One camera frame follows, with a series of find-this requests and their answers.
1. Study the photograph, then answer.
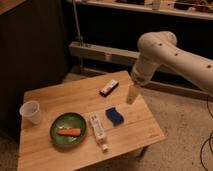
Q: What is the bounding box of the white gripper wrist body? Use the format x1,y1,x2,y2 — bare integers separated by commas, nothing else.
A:
131,56,158,86

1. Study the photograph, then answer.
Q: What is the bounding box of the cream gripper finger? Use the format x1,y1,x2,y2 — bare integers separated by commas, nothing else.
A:
126,84,140,104

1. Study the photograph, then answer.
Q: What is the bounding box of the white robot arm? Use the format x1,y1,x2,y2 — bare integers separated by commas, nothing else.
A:
131,31,213,97

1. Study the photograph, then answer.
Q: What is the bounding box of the black and white candy bar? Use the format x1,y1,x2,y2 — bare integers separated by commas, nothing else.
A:
99,79,119,97

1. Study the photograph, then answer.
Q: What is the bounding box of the blue sponge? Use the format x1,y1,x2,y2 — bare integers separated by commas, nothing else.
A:
105,107,124,126

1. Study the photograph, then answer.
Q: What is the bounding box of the long grey case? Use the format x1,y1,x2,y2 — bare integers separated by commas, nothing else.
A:
68,41,213,82

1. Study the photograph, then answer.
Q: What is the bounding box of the white toothpaste tube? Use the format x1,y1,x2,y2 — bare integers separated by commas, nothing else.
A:
89,114,108,152

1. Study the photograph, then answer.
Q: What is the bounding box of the wooden folding table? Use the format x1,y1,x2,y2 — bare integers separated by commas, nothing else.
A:
18,71,165,171

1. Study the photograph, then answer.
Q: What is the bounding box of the green round plate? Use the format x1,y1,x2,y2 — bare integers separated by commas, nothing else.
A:
50,113,87,148

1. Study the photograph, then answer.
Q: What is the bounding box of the orange carrot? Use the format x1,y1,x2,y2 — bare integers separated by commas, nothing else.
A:
56,128,81,136

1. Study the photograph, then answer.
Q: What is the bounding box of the metal vertical pole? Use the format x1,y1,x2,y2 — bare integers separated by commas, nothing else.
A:
72,0,83,71

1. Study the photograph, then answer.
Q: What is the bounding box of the white plastic cup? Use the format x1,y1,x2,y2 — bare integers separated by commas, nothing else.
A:
19,100,42,124

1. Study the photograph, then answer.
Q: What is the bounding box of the black floor cable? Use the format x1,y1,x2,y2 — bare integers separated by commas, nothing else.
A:
199,94,213,171

